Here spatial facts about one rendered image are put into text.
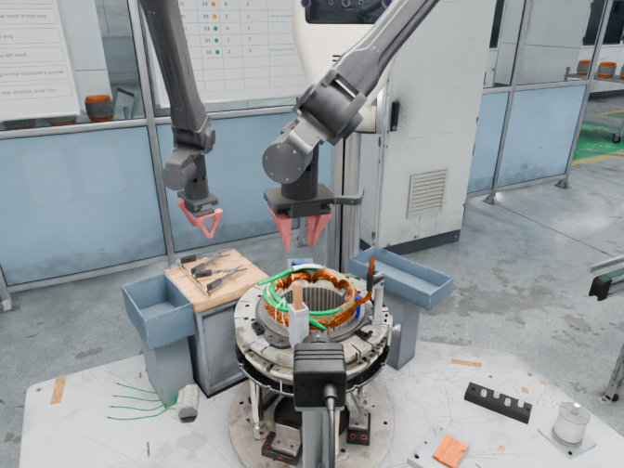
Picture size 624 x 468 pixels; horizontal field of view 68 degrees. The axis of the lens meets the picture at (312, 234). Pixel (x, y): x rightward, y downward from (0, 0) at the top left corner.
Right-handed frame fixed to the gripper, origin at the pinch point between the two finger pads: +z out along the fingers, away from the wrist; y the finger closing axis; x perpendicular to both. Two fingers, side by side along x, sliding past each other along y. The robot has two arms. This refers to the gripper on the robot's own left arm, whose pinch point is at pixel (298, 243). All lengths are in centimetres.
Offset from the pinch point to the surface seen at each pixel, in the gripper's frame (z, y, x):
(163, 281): 28, -22, 40
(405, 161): 62, 143, 195
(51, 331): 139, -85, 182
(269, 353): 21.3, -5.5, -0.9
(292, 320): 14.5, -1.3, -1.5
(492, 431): 52, 45, -10
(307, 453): -0.1, -11.9, -37.7
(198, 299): 25.5, -14.9, 25.8
